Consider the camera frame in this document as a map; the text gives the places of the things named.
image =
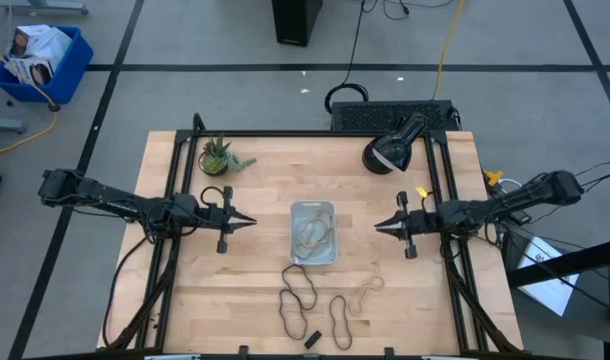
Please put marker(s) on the black metal table frame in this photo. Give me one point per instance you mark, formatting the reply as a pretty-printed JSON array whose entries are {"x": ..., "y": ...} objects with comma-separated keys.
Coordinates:
[{"x": 310, "y": 133}]

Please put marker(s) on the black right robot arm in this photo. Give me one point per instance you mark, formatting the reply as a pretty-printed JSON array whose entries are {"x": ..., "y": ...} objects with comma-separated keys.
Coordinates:
[{"x": 525, "y": 195}]

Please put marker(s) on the white packages in crate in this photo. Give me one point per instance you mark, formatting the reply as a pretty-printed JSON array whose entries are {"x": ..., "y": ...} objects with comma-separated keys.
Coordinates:
[{"x": 40, "y": 47}]

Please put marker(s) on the small yellow tag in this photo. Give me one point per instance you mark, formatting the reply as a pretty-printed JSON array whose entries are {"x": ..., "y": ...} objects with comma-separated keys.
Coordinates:
[{"x": 421, "y": 192}]

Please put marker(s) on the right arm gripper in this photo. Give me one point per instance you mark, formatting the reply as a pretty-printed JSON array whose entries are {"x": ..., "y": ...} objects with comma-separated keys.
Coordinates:
[{"x": 420, "y": 222}]

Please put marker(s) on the black metal beam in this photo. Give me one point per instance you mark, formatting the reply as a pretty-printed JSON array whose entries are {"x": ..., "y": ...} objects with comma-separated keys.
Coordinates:
[{"x": 560, "y": 262}]

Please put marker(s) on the grey stand foot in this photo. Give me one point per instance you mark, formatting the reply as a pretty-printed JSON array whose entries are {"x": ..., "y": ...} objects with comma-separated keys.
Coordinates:
[
  {"x": 5, "y": 125},
  {"x": 45, "y": 7}
]

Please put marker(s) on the black computer tower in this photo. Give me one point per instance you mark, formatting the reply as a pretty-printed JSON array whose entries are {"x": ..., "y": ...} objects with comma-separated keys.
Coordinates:
[{"x": 295, "y": 20}]

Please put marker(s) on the black rubber band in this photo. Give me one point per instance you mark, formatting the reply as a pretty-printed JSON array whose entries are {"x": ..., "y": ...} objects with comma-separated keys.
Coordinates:
[
  {"x": 315, "y": 295},
  {"x": 331, "y": 315},
  {"x": 280, "y": 312}
]

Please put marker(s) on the blue plastic crate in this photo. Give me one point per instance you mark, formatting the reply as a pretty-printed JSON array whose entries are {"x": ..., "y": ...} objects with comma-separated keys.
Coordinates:
[{"x": 70, "y": 75}]

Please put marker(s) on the small black rectangular block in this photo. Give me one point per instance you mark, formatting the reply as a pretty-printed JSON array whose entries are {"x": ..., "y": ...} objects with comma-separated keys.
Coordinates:
[{"x": 312, "y": 339}]

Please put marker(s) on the potted succulent plant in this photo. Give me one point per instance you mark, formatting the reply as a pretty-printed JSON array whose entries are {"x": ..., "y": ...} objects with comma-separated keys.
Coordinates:
[{"x": 214, "y": 162}]

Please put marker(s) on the white paper sheet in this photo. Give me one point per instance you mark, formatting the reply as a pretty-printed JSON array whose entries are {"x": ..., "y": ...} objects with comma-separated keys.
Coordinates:
[{"x": 550, "y": 295}]

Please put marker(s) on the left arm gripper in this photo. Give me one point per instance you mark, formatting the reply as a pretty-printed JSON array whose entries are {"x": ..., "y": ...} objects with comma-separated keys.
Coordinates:
[{"x": 220, "y": 218}]

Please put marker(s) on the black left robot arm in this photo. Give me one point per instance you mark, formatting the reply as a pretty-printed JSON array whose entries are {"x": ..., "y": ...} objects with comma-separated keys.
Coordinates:
[{"x": 110, "y": 197}]

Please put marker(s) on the tan rubber band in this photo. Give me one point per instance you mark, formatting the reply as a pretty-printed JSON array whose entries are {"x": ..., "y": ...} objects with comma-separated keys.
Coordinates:
[
  {"x": 310, "y": 244},
  {"x": 321, "y": 214},
  {"x": 380, "y": 280}
]

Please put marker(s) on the yellow plug connector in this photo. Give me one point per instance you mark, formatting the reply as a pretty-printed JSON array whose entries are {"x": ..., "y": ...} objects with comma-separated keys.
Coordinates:
[{"x": 492, "y": 177}]

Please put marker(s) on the white plastic bin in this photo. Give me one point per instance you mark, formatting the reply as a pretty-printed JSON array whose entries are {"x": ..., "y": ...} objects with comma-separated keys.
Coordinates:
[{"x": 312, "y": 256}]

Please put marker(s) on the black vented equipment box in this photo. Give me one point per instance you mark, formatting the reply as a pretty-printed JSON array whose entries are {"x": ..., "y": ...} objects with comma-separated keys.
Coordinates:
[{"x": 375, "y": 116}]

